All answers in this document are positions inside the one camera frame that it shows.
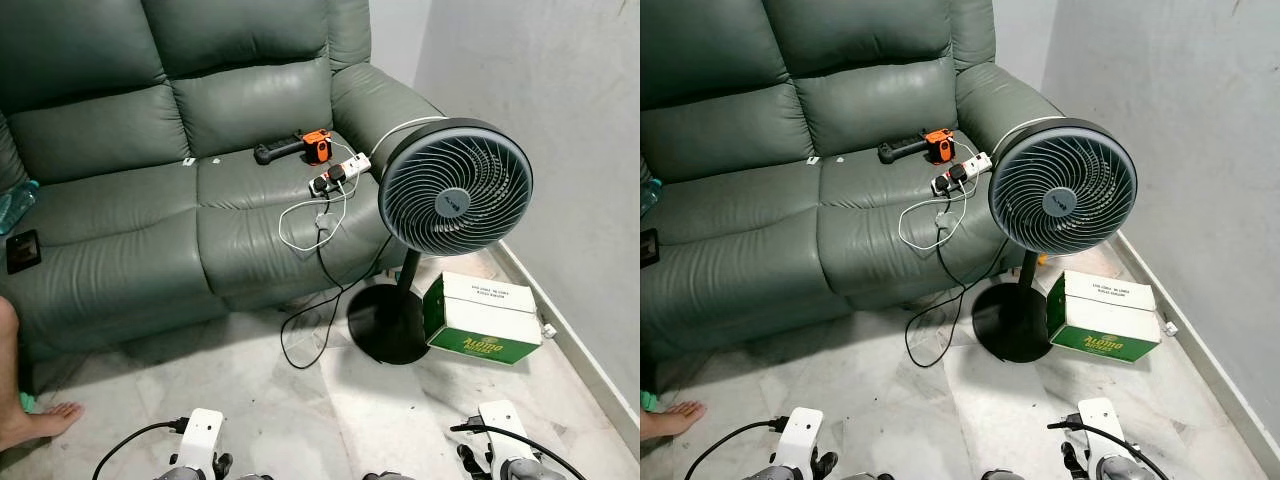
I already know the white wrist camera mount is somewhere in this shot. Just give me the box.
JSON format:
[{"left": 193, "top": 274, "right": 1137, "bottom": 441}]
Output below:
[
  {"left": 1077, "top": 398, "right": 1131, "bottom": 461},
  {"left": 172, "top": 408, "right": 226, "bottom": 473},
  {"left": 780, "top": 407, "right": 826, "bottom": 469},
  {"left": 478, "top": 400, "right": 541, "bottom": 461}
]

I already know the thin white charging cable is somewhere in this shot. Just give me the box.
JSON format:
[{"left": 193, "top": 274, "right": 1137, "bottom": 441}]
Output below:
[
  {"left": 278, "top": 185, "right": 351, "bottom": 253},
  {"left": 898, "top": 185, "right": 969, "bottom": 251}
]

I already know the long black power cable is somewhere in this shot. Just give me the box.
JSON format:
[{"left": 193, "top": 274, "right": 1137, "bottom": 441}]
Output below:
[
  {"left": 905, "top": 190, "right": 1011, "bottom": 369},
  {"left": 280, "top": 190, "right": 396, "bottom": 371}
]

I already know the green leather sofa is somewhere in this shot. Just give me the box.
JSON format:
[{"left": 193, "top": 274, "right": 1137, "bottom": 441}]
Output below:
[
  {"left": 640, "top": 0, "right": 1066, "bottom": 366},
  {"left": 0, "top": 0, "right": 446, "bottom": 363}
]

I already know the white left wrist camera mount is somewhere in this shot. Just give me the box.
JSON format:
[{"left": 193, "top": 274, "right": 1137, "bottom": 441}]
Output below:
[
  {"left": 172, "top": 408, "right": 226, "bottom": 473},
  {"left": 780, "top": 407, "right": 826, "bottom": 469}
]

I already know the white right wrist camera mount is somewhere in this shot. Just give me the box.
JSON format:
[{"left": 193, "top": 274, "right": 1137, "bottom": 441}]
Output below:
[
  {"left": 478, "top": 400, "right": 541, "bottom": 461},
  {"left": 1077, "top": 398, "right": 1131, "bottom": 461}
]

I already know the person's bare foot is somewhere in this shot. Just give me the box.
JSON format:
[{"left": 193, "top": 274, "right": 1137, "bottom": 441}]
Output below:
[
  {"left": 640, "top": 400, "right": 706, "bottom": 441},
  {"left": 0, "top": 298, "right": 86, "bottom": 451}
]

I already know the green white cardboard box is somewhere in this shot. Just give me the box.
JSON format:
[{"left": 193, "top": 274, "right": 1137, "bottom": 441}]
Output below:
[
  {"left": 421, "top": 272, "right": 544, "bottom": 366},
  {"left": 1046, "top": 270, "right": 1163, "bottom": 363}
]

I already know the grey black standing fan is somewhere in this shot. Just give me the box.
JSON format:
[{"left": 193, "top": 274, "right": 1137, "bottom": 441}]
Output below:
[
  {"left": 347, "top": 118, "right": 534, "bottom": 366},
  {"left": 972, "top": 118, "right": 1139, "bottom": 364}
]

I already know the white power strip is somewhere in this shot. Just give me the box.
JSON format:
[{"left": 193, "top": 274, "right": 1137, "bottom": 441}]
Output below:
[
  {"left": 932, "top": 151, "right": 994, "bottom": 196},
  {"left": 308, "top": 153, "right": 373, "bottom": 196}
]

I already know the orange black power tool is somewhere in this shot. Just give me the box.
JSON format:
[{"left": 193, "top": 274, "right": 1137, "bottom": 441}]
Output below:
[
  {"left": 254, "top": 129, "right": 334, "bottom": 166},
  {"left": 878, "top": 128, "right": 956, "bottom": 165}
]

